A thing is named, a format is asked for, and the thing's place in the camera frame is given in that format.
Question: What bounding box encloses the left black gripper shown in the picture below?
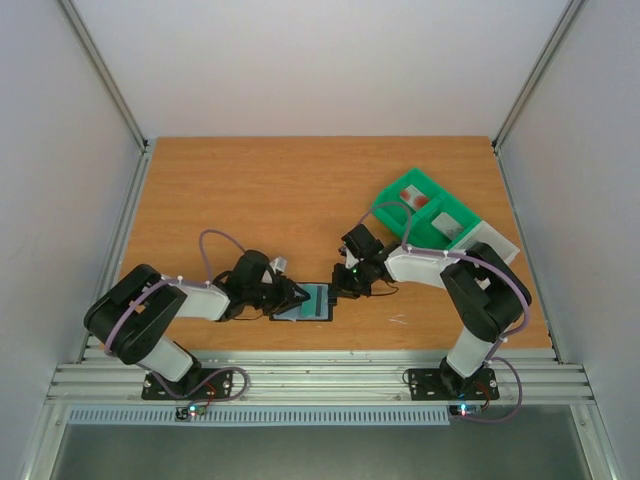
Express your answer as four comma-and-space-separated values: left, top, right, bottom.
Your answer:
246, 276, 311, 316

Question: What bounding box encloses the teal card black stripe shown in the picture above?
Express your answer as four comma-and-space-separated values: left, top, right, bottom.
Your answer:
298, 283, 330, 321

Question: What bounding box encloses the black leather card holder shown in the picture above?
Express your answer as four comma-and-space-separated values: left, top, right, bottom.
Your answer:
269, 282, 337, 322

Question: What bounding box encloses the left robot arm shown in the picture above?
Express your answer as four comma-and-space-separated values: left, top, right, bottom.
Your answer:
83, 250, 310, 399

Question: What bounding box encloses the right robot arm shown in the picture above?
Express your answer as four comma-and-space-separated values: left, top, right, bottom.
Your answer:
331, 224, 532, 400

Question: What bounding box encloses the white card with red dot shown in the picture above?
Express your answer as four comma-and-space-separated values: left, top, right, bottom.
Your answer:
399, 185, 430, 211

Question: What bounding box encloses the white card in tray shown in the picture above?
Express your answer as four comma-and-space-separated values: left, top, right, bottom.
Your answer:
431, 212, 465, 241

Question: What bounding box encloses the green plastic compartment tray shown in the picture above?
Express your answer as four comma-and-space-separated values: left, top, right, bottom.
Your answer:
373, 168, 481, 250

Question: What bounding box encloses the white plastic bin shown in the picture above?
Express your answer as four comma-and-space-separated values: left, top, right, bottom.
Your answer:
449, 220, 520, 265

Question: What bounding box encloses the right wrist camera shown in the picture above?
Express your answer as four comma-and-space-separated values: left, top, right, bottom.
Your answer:
338, 244, 360, 270

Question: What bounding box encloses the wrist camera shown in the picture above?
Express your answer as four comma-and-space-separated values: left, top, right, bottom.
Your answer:
265, 256, 287, 283
338, 244, 360, 270

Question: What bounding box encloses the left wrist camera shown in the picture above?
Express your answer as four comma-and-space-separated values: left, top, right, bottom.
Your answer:
265, 256, 287, 283

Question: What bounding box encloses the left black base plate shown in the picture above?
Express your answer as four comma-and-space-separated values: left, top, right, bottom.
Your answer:
141, 368, 233, 401

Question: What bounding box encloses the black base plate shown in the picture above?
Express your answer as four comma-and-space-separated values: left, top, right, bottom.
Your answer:
402, 368, 500, 401
141, 368, 233, 401

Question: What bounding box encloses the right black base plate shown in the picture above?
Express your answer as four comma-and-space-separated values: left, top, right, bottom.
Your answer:
402, 368, 500, 401

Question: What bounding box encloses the aluminium front rail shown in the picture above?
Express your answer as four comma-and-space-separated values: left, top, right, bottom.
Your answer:
46, 347, 595, 406

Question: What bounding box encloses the grey slotted cable duct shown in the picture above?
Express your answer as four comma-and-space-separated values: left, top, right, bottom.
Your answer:
68, 405, 450, 427

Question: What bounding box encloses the right aluminium frame post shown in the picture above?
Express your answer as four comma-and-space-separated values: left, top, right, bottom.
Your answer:
491, 0, 587, 156

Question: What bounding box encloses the aluminium frame post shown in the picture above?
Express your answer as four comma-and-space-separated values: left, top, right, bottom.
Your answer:
491, 0, 587, 156
56, 0, 148, 152

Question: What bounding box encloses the left aluminium frame post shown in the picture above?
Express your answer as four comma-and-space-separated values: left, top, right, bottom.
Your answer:
56, 0, 148, 152

